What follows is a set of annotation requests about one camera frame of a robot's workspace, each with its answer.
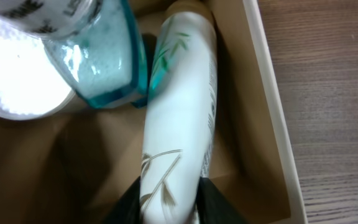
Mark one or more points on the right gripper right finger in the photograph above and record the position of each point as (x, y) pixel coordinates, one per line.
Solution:
(213, 207)

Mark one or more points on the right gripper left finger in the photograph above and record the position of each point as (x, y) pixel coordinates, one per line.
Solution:
(127, 209)

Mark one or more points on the white cardboard box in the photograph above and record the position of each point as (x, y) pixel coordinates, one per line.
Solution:
(74, 167)

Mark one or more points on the white lotion tube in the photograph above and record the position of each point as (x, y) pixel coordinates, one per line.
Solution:
(180, 116)

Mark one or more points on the white round jar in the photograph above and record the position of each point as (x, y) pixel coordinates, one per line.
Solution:
(30, 86)

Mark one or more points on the blue mouthwash bottle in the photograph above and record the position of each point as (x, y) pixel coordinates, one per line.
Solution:
(95, 45)

